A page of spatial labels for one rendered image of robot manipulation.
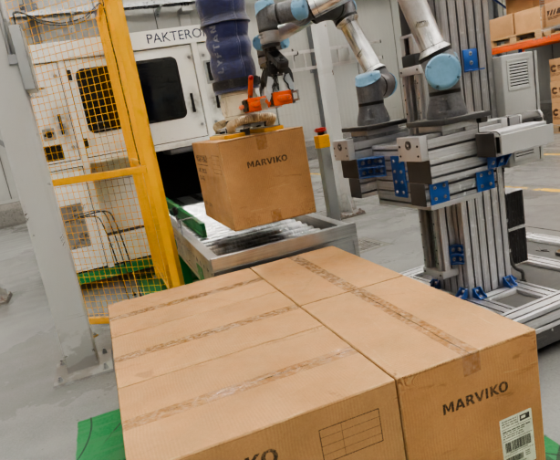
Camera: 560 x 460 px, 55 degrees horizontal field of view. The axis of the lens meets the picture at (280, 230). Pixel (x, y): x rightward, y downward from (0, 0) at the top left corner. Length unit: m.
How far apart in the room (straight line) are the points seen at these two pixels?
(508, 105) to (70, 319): 2.36
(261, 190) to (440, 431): 1.39
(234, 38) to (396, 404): 1.83
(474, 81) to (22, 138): 2.11
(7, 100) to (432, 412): 2.38
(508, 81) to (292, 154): 0.96
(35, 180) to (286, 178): 1.27
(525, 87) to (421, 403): 1.62
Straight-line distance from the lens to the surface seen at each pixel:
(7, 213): 10.88
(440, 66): 1.99
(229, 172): 2.39
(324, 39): 5.62
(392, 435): 1.35
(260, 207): 2.44
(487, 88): 2.52
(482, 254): 2.55
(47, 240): 3.00
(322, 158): 3.06
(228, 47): 2.61
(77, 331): 3.11
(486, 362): 1.43
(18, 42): 2.95
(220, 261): 2.35
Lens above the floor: 1.17
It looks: 12 degrees down
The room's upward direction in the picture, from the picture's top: 10 degrees counter-clockwise
